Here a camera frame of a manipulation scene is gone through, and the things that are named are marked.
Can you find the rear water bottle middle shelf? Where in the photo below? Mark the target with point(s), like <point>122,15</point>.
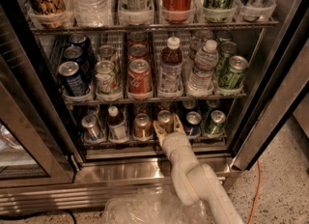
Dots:
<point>198,40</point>

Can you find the front green can middle shelf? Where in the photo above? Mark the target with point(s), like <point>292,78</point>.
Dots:
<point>232,73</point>

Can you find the rear white green can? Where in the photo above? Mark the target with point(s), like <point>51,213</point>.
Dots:
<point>108,52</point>

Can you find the middle blue Pepsi can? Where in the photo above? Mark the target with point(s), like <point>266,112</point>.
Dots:
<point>76,54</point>

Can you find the white label bottle top shelf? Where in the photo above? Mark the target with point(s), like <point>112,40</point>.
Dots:
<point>135,12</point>

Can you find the rear green can bottom shelf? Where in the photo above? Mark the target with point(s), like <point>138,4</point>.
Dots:
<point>209,105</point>

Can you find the rear blue can bottom shelf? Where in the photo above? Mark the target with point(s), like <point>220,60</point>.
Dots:
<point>188,105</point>

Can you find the top wire shelf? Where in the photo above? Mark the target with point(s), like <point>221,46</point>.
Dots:
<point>234,25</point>

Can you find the brown tea bottle middle shelf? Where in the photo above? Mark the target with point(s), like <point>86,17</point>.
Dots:
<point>170,66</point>

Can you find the rear blue Pepsi can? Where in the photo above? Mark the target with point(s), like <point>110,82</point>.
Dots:
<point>85,43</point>

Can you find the front blue Pepsi can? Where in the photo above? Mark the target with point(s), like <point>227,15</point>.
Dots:
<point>72,79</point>

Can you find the front blue can bottom shelf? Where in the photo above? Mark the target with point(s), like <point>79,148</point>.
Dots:
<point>192,123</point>

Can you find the middle wire shelf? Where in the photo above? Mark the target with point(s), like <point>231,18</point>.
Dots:
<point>93,99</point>

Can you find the stainless steel fridge cabinet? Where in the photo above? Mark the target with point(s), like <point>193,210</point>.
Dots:
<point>103,173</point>

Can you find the glass fridge door left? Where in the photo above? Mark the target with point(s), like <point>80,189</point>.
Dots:
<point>29,153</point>

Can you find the front white green can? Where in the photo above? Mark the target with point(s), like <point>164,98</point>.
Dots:
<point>106,77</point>

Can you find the rear red Coke can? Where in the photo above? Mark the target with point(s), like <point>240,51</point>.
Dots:
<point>138,37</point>

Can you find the front green can bottom shelf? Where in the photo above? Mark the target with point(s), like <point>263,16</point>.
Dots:
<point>215,123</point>

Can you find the open fridge door right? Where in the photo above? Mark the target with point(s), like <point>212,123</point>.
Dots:
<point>272,162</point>

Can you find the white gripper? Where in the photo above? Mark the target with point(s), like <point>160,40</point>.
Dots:
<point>175,142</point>

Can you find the rear green can middle shelf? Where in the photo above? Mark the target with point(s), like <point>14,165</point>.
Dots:
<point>223,36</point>

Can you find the clear water bottle top shelf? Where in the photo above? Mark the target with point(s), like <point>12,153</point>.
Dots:
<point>91,13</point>

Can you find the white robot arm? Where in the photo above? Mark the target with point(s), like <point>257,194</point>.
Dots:
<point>194,181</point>

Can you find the clear plastic bin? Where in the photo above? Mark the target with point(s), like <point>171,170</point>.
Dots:
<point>153,207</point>

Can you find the wire shelf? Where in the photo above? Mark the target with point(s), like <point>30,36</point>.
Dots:
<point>234,25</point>
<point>93,99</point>
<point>108,142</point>

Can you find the blue pepsi can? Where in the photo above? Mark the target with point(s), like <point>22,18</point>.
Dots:
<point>76,54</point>
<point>85,43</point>
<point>72,79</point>

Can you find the red coke can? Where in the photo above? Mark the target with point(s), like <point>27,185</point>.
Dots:
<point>138,37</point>
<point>139,77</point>
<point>138,51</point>

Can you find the small tea bottle bottom shelf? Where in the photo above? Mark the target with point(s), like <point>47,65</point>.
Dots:
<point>116,122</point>

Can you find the front red Coke can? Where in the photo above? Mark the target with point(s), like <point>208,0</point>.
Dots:
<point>139,77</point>

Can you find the middle red Coke can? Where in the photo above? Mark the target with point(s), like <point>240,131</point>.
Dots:
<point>138,51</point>

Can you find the silver can bottom shelf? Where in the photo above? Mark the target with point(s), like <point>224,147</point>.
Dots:
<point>90,123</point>

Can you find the front water bottle middle shelf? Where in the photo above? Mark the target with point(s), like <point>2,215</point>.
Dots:
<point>205,61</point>

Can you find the white green can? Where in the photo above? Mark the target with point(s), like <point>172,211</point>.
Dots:
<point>106,77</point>
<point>108,52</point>

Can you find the bottom wire shelf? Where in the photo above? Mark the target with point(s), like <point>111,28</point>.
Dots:
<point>108,142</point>

